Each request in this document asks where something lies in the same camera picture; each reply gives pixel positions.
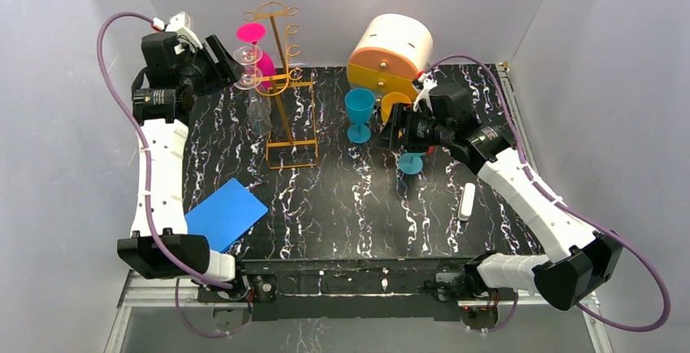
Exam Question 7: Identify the yellow plastic wine glass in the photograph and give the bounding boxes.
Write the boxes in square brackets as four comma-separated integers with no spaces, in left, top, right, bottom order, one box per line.
[381,92,412,124]

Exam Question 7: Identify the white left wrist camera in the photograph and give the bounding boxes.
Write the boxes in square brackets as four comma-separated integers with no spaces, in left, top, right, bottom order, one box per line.
[151,11,203,50]

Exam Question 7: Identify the round pastel drawer cabinet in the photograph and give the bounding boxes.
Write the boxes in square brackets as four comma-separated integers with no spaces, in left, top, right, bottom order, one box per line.
[347,14,433,100]

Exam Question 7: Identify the magenta plastic wine glass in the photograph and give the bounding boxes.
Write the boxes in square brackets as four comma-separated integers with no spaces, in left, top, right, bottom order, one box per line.
[236,22,277,77]

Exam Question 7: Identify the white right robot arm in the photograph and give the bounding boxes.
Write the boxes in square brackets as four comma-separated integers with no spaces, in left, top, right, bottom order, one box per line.
[375,85,622,311]

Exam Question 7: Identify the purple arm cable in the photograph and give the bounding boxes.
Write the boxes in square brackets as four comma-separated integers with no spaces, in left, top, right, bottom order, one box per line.
[97,11,255,340]
[415,54,672,333]

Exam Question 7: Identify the white oblong remote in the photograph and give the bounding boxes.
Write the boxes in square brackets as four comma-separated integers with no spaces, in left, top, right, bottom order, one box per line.
[457,182,476,221]

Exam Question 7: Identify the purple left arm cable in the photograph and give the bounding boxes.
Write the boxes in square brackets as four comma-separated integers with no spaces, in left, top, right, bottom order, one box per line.
[97,11,255,340]

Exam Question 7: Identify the clear wine glass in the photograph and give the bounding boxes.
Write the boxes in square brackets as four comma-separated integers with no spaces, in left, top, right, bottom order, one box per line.
[233,44,264,68]
[234,66,272,136]

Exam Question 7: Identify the teal wine glass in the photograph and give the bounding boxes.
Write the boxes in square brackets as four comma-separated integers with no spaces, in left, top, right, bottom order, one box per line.
[396,152,426,175]
[344,88,375,144]

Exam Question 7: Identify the blue flat card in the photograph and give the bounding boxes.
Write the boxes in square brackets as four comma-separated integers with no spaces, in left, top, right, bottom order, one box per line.
[186,178,269,253]

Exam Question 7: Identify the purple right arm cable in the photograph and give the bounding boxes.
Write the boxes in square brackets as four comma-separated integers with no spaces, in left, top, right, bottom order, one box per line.
[415,54,672,333]

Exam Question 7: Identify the gold wire glass rack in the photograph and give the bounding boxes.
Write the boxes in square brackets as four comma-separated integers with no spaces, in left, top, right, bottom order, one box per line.
[244,2,319,169]

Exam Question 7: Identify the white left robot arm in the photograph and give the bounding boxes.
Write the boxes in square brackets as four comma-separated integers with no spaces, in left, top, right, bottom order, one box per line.
[117,32,244,289]

